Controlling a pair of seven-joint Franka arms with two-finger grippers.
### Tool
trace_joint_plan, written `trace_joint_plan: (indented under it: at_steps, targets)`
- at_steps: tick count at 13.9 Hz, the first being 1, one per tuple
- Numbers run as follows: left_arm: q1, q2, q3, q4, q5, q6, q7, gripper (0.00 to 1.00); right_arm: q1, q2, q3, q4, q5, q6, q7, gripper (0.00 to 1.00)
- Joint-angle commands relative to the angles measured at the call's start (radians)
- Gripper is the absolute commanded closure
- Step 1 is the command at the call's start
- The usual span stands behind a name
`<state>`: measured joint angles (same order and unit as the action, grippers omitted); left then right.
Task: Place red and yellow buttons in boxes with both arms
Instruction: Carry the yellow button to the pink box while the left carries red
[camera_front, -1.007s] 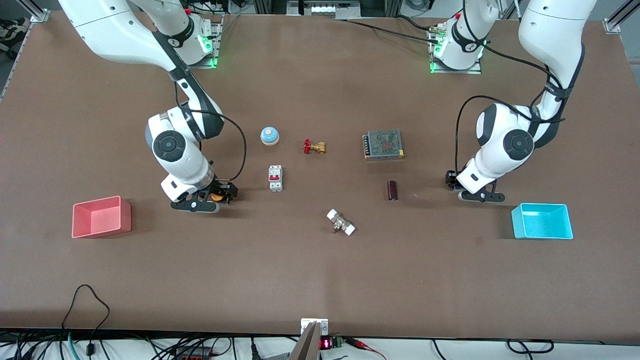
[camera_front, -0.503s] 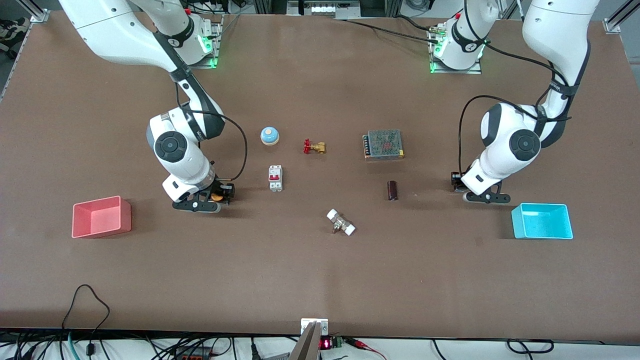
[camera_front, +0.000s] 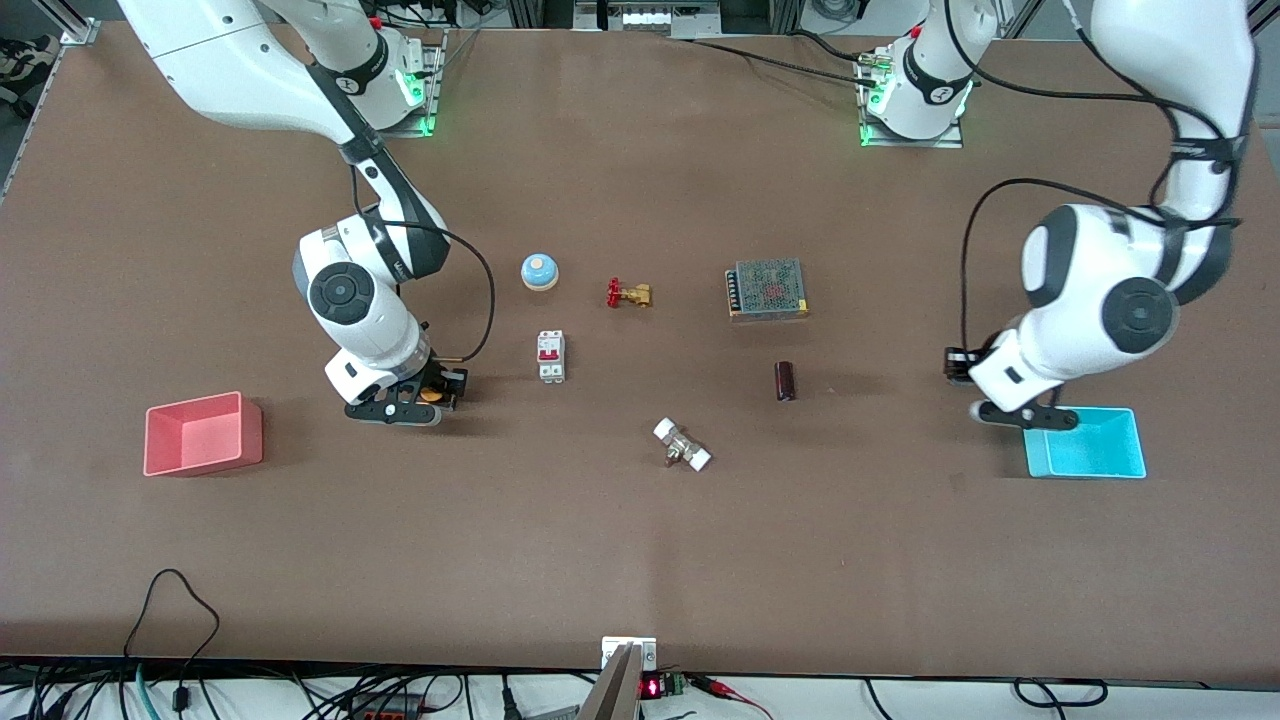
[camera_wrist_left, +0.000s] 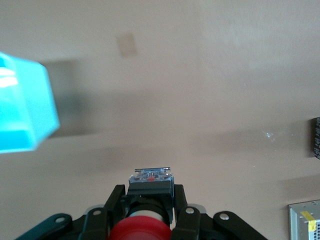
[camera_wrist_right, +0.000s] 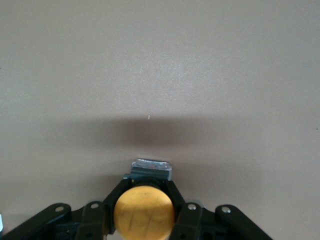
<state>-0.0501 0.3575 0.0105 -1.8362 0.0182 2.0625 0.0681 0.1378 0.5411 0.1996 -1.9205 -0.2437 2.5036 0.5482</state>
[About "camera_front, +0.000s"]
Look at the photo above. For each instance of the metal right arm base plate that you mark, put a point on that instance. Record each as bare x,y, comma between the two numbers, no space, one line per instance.
430,90

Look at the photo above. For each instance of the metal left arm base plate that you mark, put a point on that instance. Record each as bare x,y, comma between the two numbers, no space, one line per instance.
950,138

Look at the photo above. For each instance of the white-ended metal pipe fitting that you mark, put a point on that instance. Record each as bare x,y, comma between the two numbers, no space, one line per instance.
682,445

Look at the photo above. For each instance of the yellow push button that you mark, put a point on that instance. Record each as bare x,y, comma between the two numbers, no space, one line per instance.
431,394

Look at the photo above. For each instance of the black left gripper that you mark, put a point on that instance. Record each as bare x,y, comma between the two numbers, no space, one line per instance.
961,365

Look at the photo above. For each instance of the cyan plastic box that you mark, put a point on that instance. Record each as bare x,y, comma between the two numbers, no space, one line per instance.
1100,450

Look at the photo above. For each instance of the red digit display module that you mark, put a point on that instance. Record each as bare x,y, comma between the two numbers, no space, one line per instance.
662,687

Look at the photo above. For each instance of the white circuit breaker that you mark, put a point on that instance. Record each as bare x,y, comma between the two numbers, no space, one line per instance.
551,356

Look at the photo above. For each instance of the dark brown cylinder capacitor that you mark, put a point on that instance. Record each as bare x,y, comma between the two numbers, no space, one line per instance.
785,380

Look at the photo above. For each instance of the blue round call bell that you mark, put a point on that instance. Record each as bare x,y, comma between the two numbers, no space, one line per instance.
539,271

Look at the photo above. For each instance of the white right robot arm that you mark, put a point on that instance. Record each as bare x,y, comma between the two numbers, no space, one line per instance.
240,70

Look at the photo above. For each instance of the pink plastic box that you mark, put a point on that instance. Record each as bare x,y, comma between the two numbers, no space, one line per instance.
200,435

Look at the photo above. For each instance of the metal mesh power supply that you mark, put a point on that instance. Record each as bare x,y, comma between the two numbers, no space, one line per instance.
768,288

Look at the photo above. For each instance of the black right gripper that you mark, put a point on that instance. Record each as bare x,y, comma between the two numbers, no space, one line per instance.
444,381

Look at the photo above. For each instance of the metal table edge bracket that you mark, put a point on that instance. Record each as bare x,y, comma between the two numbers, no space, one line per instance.
612,650

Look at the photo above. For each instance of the grey camera mount bar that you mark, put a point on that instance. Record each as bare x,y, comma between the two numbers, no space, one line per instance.
612,690

